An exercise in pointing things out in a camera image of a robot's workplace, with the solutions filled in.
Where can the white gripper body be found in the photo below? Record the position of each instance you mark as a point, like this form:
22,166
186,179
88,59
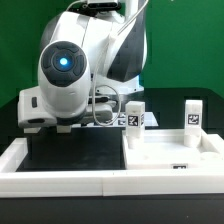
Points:
32,116

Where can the white square tabletop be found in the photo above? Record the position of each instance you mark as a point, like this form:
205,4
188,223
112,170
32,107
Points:
165,149

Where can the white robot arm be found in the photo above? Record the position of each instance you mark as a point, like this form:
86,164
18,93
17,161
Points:
91,55

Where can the white marker sheet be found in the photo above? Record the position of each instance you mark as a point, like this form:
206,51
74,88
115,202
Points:
149,119

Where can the white U-shaped fence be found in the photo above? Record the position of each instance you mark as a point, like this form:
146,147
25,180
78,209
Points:
101,183

